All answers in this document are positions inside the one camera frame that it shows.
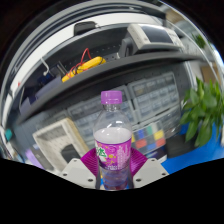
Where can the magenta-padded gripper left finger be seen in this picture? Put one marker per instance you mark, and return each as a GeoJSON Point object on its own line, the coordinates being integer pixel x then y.
{"type": "Point", "coordinates": [76, 171]}

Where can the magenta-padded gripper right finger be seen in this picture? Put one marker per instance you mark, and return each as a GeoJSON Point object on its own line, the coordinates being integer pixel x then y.
{"type": "Point", "coordinates": [151, 170]}

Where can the clear bottle with purple label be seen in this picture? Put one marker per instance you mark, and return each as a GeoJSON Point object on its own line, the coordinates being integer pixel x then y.
{"type": "Point", "coordinates": [112, 146]}

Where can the black flat device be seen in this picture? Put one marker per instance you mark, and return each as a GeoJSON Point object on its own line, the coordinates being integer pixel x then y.
{"type": "Point", "coordinates": [70, 154]}

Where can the black flat case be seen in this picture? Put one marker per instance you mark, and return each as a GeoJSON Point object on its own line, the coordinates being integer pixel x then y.
{"type": "Point", "coordinates": [180, 145]}

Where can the white dotted storage bin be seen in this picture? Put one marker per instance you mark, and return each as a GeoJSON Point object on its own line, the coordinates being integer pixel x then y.
{"type": "Point", "coordinates": [53, 140]}

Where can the grey small-parts drawer cabinet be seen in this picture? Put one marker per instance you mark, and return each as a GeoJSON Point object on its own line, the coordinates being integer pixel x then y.
{"type": "Point", "coordinates": [85, 115]}
{"type": "Point", "coordinates": [153, 95]}
{"type": "Point", "coordinates": [172, 120]}

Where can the green potted plant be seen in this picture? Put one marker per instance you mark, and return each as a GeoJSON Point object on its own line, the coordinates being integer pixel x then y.
{"type": "Point", "coordinates": [203, 113]}

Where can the grey shelf unit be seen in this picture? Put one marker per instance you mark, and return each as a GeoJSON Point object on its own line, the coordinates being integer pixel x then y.
{"type": "Point", "coordinates": [100, 71]}

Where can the small green plant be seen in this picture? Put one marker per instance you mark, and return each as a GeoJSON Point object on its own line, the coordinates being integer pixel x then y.
{"type": "Point", "coordinates": [200, 40]}

